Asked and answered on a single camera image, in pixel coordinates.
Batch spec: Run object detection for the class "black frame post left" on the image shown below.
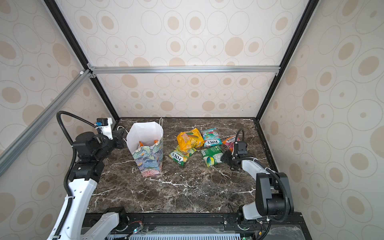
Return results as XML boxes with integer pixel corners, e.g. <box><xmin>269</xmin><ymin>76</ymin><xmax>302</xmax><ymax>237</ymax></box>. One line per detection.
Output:
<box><xmin>43</xmin><ymin>0</ymin><xmax>120</xmax><ymax>121</ymax></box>

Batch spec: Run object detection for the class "black frame post right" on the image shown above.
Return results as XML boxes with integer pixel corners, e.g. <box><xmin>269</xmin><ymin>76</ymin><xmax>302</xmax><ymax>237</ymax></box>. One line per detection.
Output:
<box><xmin>256</xmin><ymin>0</ymin><xmax>320</xmax><ymax>123</ymax></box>

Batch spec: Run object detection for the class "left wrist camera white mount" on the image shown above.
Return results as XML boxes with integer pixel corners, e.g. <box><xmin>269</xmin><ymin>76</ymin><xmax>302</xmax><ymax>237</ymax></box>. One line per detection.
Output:
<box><xmin>96</xmin><ymin>118</ymin><xmax>113</xmax><ymax>140</ymax></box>

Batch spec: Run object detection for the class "teal Fox's candy bag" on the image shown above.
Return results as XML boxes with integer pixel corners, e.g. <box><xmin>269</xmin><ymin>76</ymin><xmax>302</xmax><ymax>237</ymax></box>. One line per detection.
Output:
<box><xmin>202</xmin><ymin>128</ymin><xmax>222</xmax><ymax>148</ymax></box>

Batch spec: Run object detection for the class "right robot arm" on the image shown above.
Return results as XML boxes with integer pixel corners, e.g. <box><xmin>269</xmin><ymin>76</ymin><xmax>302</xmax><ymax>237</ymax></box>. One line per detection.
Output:
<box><xmin>221</xmin><ymin>129</ymin><xmax>294</xmax><ymax>222</ymax></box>

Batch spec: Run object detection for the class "horizontal aluminium rail back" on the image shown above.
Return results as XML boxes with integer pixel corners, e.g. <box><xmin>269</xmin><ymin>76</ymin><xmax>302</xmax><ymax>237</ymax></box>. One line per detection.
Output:
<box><xmin>88</xmin><ymin>65</ymin><xmax>280</xmax><ymax>74</ymax></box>

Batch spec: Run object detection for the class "green Fox's candy bag small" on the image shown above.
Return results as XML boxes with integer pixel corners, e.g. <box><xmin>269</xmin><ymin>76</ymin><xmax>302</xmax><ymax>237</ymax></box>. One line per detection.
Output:
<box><xmin>169</xmin><ymin>146</ymin><xmax>197</xmax><ymax>166</ymax></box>

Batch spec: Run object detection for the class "black frame post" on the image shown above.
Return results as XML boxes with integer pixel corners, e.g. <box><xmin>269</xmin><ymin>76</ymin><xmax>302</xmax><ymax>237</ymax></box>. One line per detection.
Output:
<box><xmin>43</xmin><ymin>0</ymin><xmax>120</xmax><ymax>121</ymax></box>
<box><xmin>256</xmin><ymin>0</ymin><xmax>320</xmax><ymax>123</ymax></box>

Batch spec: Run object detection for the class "aluminium rail left side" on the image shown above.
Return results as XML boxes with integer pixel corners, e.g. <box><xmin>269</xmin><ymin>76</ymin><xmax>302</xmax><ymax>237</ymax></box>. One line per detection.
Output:
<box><xmin>1</xmin><ymin>70</ymin><xmax>91</xmax><ymax>175</ymax></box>

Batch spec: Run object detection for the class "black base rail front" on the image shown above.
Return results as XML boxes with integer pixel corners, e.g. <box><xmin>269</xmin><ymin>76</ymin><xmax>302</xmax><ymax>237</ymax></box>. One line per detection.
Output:
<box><xmin>104</xmin><ymin>213</ymin><xmax>311</xmax><ymax>240</ymax></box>

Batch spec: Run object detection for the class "yellow snack bag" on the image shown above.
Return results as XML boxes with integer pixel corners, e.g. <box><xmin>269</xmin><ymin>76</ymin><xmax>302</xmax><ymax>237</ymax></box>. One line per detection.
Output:
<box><xmin>177</xmin><ymin>128</ymin><xmax>204</xmax><ymax>152</ymax></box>

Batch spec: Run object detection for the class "green snack bag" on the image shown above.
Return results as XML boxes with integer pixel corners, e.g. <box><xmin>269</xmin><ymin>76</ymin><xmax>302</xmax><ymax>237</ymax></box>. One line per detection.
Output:
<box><xmin>201</xmin><ymin>146</ymin><xmax>223</xmax><ymax>167</ymax></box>

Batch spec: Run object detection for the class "floral white paper bag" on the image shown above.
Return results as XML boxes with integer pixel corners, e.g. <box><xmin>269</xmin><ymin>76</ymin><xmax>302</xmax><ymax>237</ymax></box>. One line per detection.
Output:
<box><xmin>126</xmin><ymin>119</ymin><xmax>164</xmax><ymax>177</ymax></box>

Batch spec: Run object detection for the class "pink Fox's candy bag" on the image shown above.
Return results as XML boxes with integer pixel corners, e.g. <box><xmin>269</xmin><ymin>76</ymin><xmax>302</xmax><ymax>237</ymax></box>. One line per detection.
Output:
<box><xmin>222</xmin><ymin>135</ymin><xmax>240</xmax><ymax>153</ymax></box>

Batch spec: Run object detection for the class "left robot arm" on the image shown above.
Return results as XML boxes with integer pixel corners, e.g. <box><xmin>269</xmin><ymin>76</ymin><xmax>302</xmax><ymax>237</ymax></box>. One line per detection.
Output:
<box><xmin>49</xmin><ymin>111</ymin><xmax>125</xmax><ymax>240</ymax></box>

